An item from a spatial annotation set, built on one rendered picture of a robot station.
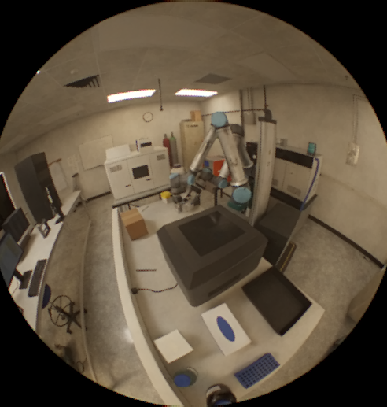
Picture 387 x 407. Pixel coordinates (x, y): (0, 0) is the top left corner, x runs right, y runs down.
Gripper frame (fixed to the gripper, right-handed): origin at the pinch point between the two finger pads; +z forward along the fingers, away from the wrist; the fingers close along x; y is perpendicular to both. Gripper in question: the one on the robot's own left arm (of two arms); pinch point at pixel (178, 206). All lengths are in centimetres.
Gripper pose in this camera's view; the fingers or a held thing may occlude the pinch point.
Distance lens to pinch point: 139.0
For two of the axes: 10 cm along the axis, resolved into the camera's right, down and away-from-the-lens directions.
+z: 0.7, 8.6, 5.0
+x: 4.8, 4.1, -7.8
